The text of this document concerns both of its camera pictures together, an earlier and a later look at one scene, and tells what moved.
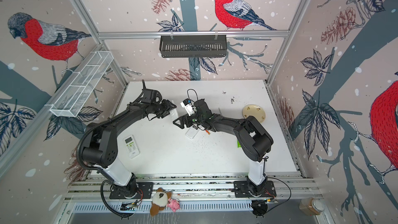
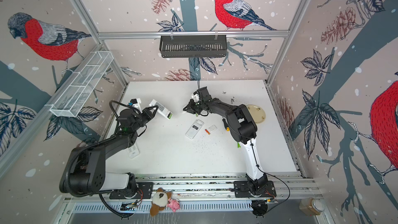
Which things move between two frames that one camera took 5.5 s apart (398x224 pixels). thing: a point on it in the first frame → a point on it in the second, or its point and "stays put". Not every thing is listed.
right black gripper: (190, 123) → (192, 107)
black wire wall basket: (192, 46) stays put
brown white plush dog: (160, 198) stays put
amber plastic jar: (311, 206) stays put
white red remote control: (192, 131) stays put
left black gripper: (167, 103) → (149, 117)
